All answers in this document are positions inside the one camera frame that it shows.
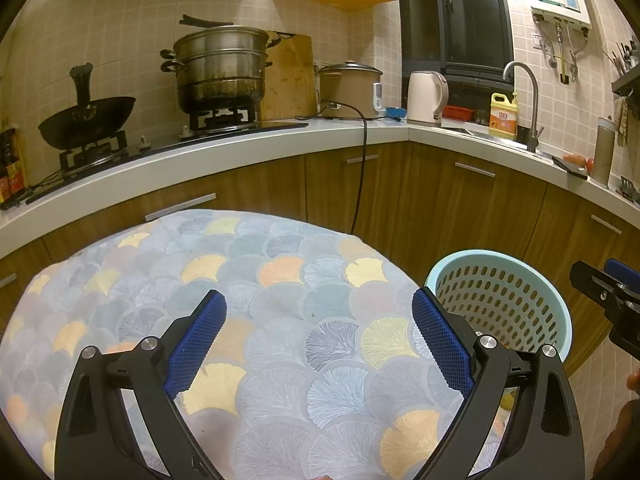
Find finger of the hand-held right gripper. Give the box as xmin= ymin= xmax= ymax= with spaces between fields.
xmin=569 ymin=260 xmax=629 ymax=319
xmin=602 ymin=258 xmax=640 ymax=292

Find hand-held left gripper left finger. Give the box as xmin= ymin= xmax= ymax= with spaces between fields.
xmin=54 ymin=289 xmax=227 ymax=480

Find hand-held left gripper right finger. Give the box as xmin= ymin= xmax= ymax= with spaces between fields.
xmin=411 ymin=287 xmax=586 ymax=480

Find light blue plastic basket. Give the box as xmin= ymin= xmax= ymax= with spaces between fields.
xmin=424 ymin=250 xmax=573 ymax=411

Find person's right forearm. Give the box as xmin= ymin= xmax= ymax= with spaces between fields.
xmin=596 ymin=400 xmax=640 ymax=480

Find fan pattern tablecloth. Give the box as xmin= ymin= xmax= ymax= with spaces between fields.
xmin=0 ymin=208 xmax=506 ymax=480

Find black kitchen knife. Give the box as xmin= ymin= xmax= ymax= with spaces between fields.
xmin=551 ymin=155 xmax=590 ymax=181

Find steel thermos bottle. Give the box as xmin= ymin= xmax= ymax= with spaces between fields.
xmin=590 ymin=116 xmax=617 ymax=183

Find wooden base cabinets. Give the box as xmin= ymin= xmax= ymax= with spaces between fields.
xmin=0 ymin=140 xmax=640 ymax=376

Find hanging dish cloth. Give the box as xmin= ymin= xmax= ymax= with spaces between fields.
xmin=616 ymin=97 xmax=630 ymax=148

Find steel faucet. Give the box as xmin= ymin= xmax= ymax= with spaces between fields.
xmin=502 ymin=61 xmax=545 ymax=153

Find yellow detergent bottle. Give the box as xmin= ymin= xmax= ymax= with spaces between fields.
xmin=489 ymin=92 xmax=519 ymax=142

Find black utensil rack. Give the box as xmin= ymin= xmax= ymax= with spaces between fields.
xmin=602 ymin=40 xmax=640 ymax=106

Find black glass gas stove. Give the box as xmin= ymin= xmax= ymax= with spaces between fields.
xmin=25 ymin=107 xmax=310 ymax=206

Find white electric kettle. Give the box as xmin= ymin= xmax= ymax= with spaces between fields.
xmin=406 ymin=71 xmax=450 ymax=127

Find black wok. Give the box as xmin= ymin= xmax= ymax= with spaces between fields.
xmin=37 ymin=62 xmax=137 ymax=152

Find dark sauce bottles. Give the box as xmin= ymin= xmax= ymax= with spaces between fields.
xmin=0 ymin=127 xmax=27 ymax=211

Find beige rice cooker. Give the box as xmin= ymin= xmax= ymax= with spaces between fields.
xmin=318 ymin=60 xmax=385 ymax=120

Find steel steamer pot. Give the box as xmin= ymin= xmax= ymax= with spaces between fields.
xmin=160 ymin=14 xmax=282 ymax=116

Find wooden cutting board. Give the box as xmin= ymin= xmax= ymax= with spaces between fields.
xmin=260 ymin=34 xmax=319 ymax=121

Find dark window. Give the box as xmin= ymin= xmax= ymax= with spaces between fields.
xmin=395 ymin=0 xmax=516 ymax=86

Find black power cable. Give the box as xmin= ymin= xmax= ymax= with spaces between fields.
xmin=320 ymin=101 xmax=371 ymax=235

